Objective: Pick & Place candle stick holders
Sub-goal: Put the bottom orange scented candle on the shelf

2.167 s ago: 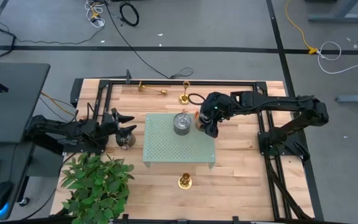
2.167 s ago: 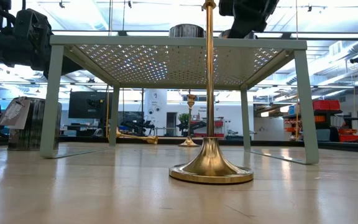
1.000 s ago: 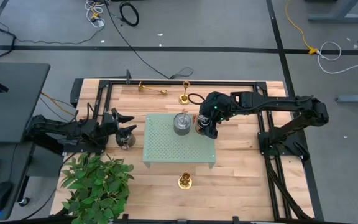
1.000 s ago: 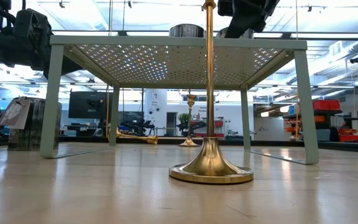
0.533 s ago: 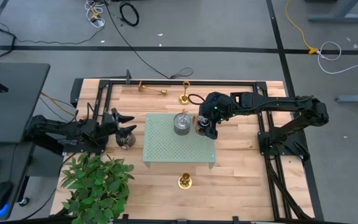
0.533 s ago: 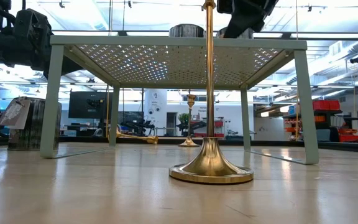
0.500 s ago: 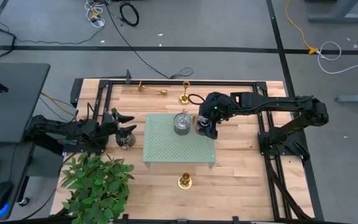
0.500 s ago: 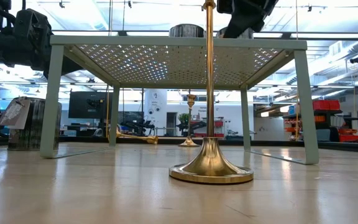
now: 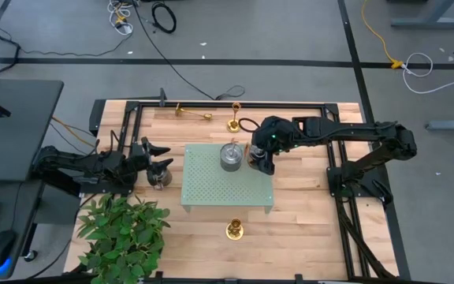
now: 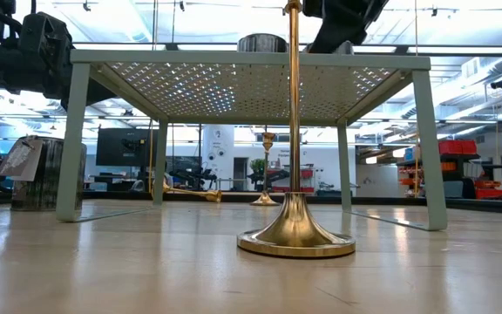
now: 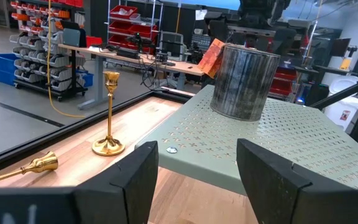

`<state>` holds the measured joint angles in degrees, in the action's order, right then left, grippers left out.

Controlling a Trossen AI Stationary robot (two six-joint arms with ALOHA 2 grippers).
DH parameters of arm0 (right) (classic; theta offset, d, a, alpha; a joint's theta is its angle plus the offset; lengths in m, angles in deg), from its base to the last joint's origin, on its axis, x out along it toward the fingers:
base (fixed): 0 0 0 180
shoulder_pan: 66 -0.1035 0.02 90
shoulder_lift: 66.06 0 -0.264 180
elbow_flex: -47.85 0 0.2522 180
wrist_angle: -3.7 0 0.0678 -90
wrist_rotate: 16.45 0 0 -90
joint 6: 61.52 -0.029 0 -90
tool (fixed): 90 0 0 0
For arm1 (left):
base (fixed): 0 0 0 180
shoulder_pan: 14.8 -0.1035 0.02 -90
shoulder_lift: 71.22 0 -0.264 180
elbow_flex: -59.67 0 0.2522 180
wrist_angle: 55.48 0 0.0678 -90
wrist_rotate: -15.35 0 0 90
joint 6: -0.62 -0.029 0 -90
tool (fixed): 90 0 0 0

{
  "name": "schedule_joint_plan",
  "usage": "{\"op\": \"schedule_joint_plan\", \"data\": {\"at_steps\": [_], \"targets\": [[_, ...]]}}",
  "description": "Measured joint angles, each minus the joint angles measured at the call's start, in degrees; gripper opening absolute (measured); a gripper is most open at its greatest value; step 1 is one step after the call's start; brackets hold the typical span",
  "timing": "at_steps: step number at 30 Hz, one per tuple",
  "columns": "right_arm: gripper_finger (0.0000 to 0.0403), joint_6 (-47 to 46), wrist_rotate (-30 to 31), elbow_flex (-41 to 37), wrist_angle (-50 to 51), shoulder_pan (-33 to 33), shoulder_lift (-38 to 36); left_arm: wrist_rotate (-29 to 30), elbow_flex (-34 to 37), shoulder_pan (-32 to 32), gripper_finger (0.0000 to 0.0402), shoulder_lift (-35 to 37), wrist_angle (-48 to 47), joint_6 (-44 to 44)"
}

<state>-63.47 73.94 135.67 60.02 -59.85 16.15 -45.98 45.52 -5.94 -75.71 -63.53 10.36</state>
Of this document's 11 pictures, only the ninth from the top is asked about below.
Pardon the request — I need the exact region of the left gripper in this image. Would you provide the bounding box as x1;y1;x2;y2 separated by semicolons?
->
121;136;174;185

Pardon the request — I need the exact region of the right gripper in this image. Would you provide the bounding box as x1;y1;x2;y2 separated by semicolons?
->
252;115;298;176

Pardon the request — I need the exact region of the silver tin candle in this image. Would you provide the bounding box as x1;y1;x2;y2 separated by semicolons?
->
147;167;173;190
219;138;244;173
244;142;266;170

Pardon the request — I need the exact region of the gold candlestick holder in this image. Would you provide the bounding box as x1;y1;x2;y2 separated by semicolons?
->
174;102;214;121
225;217;245;241
226;101;243;134

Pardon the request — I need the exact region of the green perforated metal shelf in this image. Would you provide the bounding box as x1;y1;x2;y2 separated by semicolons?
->
180;143;274;215

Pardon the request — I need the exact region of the green leafy plant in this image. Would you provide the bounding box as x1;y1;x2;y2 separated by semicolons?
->
76;192;172;284

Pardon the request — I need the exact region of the dark desk base panel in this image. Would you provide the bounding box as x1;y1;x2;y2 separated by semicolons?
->
33;183;81;226

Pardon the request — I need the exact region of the black desk top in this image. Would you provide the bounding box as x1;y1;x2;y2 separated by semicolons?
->
0;80;65;182

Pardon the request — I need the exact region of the dark grey desk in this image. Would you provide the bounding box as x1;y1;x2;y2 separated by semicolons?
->
0;179;45;280

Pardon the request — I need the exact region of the black aluminium table frame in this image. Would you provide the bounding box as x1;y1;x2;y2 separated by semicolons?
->
88;98;404;282

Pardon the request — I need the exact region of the black end bracket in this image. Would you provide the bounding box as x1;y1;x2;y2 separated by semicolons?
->
88;99;107;137

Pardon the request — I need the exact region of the long black floor cable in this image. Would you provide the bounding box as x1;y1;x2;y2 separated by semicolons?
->
131;0;247;101

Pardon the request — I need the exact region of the thin yellow cable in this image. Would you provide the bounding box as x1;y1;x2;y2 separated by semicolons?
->
50;115;96;149

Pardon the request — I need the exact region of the white cable bundle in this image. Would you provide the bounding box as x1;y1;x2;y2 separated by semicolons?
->
106;0;134;36

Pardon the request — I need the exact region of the coiled black cable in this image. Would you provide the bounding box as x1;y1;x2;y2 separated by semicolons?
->
151;1;178;34

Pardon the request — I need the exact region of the yellow extension cable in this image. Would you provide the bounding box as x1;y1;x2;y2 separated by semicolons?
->
360;0;404;70

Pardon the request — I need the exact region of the white floor cable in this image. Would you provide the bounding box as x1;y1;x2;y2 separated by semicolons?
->
401;52;454;95

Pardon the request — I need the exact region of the black fan power cable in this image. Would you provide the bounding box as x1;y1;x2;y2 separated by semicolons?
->
0;31;23;79

